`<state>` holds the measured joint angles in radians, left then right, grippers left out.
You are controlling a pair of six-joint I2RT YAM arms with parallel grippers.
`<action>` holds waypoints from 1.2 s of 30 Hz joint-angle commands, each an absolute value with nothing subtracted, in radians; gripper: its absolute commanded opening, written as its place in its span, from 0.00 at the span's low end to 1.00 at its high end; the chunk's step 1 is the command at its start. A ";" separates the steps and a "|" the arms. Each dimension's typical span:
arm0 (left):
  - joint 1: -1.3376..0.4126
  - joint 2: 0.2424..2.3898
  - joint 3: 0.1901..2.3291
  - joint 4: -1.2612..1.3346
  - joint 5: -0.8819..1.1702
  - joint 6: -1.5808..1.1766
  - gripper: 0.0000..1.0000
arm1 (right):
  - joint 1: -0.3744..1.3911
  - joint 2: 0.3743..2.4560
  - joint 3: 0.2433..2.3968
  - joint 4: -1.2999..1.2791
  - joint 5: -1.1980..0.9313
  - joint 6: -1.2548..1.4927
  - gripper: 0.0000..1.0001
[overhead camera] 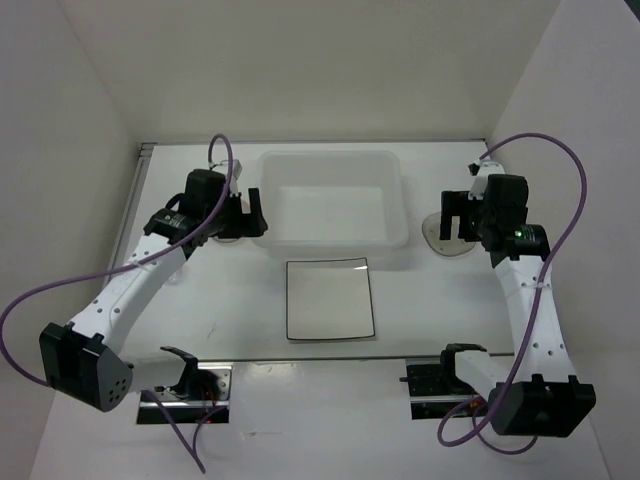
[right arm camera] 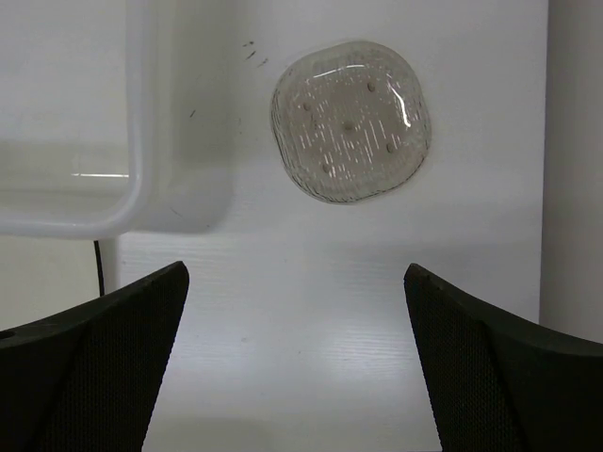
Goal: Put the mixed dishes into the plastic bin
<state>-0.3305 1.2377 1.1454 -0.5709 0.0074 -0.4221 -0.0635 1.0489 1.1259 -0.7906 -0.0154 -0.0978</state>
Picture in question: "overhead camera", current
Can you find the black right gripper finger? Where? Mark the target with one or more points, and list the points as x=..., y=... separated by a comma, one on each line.
x=451, y=206
x=467, y=230

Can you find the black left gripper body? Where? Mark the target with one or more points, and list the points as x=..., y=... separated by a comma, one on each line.
x=231, y=205

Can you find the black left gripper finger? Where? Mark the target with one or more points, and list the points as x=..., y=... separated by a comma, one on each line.
x=257, y=222
x=237, y=227

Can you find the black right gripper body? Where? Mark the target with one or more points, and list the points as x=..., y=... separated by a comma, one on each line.
x=473, y=206

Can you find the smoky grey glass bowl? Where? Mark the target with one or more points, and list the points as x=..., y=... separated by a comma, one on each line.
x=225, y=241

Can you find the clear glass cup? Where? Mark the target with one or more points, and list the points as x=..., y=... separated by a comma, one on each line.
x=176, y=278

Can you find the square white black-rimmed plate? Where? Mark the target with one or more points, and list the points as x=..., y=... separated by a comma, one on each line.
x=329, y=301

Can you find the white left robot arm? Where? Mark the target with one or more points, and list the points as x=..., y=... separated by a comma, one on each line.
x=82, y=358

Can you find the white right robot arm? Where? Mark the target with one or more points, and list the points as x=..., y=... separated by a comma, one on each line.
x=540, y=396

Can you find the translucent white plastic bin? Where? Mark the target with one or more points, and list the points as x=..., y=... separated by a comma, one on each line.
x=332, y=204

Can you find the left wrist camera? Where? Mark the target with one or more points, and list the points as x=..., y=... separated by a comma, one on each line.
x=236, y=170

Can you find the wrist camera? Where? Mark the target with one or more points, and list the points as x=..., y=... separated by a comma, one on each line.
x=236, y=170
x=480, y=170

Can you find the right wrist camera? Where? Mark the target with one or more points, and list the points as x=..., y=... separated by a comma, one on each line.
x=480, y=170

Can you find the aluminium table edge rail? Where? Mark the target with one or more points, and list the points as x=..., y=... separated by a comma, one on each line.
x=131, y=205

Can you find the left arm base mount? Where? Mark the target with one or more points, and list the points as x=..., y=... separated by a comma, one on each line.
x=210, y=396

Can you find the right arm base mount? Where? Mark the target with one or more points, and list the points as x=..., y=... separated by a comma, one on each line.
x=431, y=395

